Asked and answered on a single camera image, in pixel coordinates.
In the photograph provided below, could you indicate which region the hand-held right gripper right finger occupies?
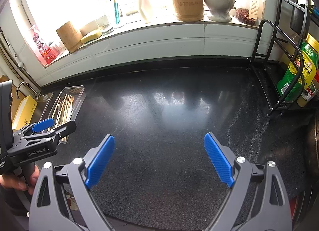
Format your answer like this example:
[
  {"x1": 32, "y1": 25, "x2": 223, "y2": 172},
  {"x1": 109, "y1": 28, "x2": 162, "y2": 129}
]
[{"x1": 204, "y1": 132, "x2": 292, "y2": 231}]

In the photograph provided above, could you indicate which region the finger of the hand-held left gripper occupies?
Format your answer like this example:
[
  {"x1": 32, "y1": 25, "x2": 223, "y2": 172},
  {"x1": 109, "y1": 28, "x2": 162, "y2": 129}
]
[
  {"x1": 22, "y1": 120, "x2": 77, "y2": 147},
  {"x1": 14, "y1": 118, "x2": 55, "y2": 138}
]

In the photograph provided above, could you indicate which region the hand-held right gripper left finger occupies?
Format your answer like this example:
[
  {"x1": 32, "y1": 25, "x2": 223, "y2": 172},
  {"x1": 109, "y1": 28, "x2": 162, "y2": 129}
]
[{"x1": 29, "y1": 134, "x2": 115, "y2": 231}]

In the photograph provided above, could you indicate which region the pile of wooden chopsticks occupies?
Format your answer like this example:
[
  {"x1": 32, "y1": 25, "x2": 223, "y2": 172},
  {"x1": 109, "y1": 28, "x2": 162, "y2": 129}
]
[{"x1": 55, "y1": 94, "x2": 75, "y2": 144}]

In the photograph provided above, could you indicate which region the clear plastic tray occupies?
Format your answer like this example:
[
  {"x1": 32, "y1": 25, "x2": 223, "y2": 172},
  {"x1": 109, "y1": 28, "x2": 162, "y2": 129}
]
[{"x1": 40, "y1": 85, "x2": 86, "y2": 144}]

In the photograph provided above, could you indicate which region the person's left hand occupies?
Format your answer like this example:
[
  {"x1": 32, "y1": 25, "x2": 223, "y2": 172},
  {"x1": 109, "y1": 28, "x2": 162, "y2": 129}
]
[{"x1": 0, "y1": 165, "x2": 41, "y2": 196}]

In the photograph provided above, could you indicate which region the steel sink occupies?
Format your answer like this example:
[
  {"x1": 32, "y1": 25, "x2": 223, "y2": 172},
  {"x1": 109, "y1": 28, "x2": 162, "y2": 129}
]
[{"x1": 32, "y1": 93, "x2": 54, "y2": 124}]

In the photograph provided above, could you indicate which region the yellow cardboard box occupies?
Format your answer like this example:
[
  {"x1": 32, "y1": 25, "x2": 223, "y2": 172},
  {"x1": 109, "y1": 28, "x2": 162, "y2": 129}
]
[{"x1": 11, "y1": 95, "x2": 38, "y2": 132}]

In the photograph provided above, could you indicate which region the wooden cutting board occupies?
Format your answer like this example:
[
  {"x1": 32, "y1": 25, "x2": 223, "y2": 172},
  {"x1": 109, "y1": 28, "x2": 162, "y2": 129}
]
[{"x1": 0, "y1": 75, "x2": 27, "y2": 114}]

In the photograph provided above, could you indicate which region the chrome faucet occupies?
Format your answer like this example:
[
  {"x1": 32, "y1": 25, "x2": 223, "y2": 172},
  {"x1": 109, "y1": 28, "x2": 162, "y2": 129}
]
[{"x1": 16, "y1": 81, "x2": 43, "y2": 100}]

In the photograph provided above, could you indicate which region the plain bamboo container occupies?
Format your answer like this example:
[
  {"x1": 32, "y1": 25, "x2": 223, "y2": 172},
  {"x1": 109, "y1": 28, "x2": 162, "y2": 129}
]
[{"x1": 56, "y1": 21, "x2": 84, "y2": 53}]

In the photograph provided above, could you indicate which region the yellow sponge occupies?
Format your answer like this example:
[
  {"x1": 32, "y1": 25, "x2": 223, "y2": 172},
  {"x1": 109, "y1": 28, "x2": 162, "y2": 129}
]
[{"x1": 80, "y1": 30, "x2": 102, "y2": 44}]

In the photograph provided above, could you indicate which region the green label oil bottle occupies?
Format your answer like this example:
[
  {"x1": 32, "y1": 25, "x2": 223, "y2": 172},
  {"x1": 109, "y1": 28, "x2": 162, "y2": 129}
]
[{"x1": 277, "y1": 41, "x2": 312, "y2": 102}]

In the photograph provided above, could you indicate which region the clear glass cup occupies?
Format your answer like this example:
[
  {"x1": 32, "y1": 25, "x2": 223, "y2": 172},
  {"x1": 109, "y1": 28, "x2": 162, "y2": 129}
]
[{"x1": 96, "y1": 0, "x2": 115, "y2": 36}]

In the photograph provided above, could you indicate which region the teal brush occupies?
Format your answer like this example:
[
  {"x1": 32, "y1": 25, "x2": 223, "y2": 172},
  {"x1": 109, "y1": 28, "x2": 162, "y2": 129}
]
[{"x1": 110, "y1": 0, "x2": 121, "y2": 25}]

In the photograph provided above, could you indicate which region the white plastic bottle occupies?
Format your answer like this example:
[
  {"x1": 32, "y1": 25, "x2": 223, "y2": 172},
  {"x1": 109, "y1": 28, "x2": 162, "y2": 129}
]
[{"x1": 135, "y1": 0, "x2": 154, "y2": 24}]

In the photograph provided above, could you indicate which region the glass jar of chili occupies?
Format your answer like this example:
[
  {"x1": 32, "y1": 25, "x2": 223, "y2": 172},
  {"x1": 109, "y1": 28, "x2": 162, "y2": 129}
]
[{"x1": 234, "y1": 0, "x2": 261, "y2": 26}]

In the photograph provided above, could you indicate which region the yellow cap oil bottle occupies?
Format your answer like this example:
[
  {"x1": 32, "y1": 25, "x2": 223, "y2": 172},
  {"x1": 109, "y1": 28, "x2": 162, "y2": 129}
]
[{"x1": 296, "y1": 33, "x2": 319, "y2": 108}]

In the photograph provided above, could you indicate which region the white stone mortar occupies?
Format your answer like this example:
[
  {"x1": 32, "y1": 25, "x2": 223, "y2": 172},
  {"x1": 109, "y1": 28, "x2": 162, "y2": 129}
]
[{"x1": 203, "y1": 0, "x2": 236, "y2": 23}]

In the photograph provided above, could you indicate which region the engraved bamboo utensil holder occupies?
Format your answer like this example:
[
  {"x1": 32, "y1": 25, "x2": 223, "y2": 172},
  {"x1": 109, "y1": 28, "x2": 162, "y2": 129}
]
[{"x1": 170, "y1": 0, "x2": 205, "y2": 21}]

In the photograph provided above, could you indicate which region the grey wall pipe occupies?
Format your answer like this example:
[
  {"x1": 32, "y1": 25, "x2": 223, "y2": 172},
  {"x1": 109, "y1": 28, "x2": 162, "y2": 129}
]
[{"x1": 0, "y1": 32, "x2": 41, "y2": 94}]

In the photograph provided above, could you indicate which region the low black wire rack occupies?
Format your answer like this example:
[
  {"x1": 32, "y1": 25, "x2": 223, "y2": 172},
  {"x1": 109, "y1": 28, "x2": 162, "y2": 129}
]
[{"x1": 249, "y1": 19, "x2": 306, "y2": 117}]

